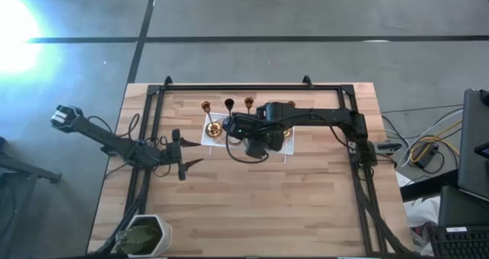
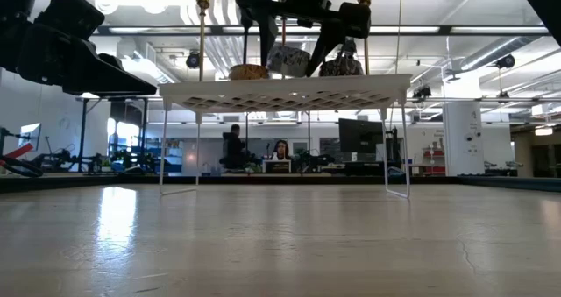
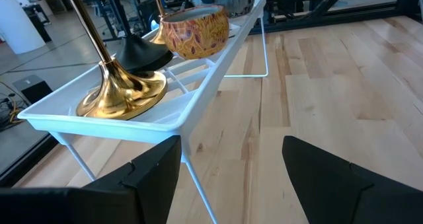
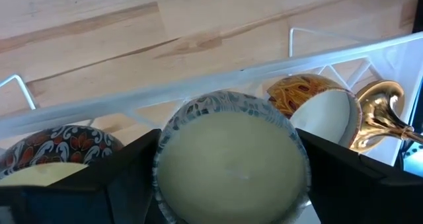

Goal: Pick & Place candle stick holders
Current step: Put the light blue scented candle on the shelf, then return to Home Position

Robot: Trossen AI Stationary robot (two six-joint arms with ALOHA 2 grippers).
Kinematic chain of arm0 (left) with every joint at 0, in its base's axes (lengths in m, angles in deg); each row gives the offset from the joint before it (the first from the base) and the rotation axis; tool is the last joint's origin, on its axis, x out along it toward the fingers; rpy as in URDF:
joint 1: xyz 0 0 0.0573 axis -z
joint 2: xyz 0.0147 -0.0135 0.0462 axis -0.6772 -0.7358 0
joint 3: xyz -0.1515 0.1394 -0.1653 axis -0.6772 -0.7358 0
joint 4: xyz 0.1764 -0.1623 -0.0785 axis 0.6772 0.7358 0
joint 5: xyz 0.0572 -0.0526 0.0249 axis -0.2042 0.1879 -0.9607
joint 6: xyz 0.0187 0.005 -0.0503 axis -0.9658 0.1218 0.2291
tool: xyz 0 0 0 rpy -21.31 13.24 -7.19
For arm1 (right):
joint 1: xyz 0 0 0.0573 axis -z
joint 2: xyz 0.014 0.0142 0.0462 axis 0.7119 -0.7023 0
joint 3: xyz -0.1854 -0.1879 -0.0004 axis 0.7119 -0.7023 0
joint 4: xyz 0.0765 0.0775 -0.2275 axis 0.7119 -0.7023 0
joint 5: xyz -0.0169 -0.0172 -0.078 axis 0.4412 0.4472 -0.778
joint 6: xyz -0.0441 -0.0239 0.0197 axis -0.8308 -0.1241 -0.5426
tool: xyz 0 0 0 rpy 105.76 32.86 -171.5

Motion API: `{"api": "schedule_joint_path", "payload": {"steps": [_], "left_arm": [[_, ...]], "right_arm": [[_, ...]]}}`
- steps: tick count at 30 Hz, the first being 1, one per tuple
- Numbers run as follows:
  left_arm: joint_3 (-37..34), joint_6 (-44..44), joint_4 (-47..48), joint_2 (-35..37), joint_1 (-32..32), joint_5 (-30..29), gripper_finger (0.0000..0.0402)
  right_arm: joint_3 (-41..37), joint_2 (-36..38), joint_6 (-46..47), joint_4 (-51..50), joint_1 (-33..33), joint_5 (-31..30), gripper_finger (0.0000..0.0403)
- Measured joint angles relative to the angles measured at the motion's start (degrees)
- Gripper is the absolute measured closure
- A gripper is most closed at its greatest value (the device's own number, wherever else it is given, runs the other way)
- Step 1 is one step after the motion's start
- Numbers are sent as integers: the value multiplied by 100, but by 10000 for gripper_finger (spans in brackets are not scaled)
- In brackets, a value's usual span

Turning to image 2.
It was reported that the large black monitor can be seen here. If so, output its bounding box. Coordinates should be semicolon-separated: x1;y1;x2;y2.
337;117;385;155

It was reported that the person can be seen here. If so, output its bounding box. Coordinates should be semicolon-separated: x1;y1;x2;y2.
219;123;248;171
271;138;292;161

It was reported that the red storage shelf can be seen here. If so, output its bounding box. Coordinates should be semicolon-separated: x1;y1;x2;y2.
422;146;445;176

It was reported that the white round column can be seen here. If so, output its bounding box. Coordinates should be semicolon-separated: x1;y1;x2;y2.
442;101;486;177

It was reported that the black overhead frame bar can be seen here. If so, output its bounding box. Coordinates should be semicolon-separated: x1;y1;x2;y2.
94;24;553;37

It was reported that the blue white patterned bowl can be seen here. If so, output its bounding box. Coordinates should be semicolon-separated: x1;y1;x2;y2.
266;42;312;80

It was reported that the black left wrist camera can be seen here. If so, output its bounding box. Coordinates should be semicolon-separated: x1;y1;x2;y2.
37;0;107;40

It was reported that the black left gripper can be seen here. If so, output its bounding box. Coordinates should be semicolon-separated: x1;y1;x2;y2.
16;21;158;98

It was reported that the dark floral patterned bowl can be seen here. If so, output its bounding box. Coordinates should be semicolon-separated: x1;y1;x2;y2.
318;53;366;78

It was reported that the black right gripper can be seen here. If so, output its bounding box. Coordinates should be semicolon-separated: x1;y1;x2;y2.
235;0;373;79

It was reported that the small white framed display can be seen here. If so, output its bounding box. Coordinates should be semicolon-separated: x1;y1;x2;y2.
262;159;293;174

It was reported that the black table frame rail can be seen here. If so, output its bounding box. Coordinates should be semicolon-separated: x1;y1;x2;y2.
0;173;561;194

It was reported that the black metal rig frame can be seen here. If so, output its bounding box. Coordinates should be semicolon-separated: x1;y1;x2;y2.
77;95;149;172

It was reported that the white lattice shelf rack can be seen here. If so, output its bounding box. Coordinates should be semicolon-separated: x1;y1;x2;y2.
157;73;413;200

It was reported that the computer monitor on arm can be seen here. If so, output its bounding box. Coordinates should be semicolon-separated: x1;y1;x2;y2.
17;122;42;153

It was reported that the orange patterned ceramic bowl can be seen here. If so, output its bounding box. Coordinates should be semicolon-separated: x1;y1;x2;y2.
228;63;270;81

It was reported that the blue storage shelving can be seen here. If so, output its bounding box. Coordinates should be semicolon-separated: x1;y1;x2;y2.
146;138;184;174

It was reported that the black candlestick holder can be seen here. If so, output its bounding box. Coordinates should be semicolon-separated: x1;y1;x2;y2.
241;18;250;67

